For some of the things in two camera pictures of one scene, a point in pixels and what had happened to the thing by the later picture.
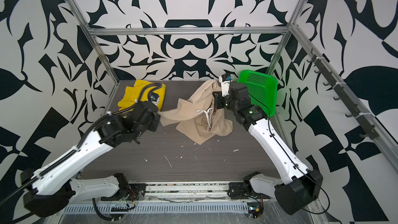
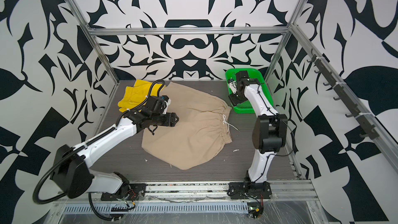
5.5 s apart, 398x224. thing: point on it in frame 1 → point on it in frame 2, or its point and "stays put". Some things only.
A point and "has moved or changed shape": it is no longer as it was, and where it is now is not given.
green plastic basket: (263, 89) has moved or changed shape
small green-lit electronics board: (255, 209) stays put
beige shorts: (195, 117) has moved or changed shape
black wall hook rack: (332, 80) stays put
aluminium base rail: (179, 192) stays put
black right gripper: (220, 98) → (234, 100)
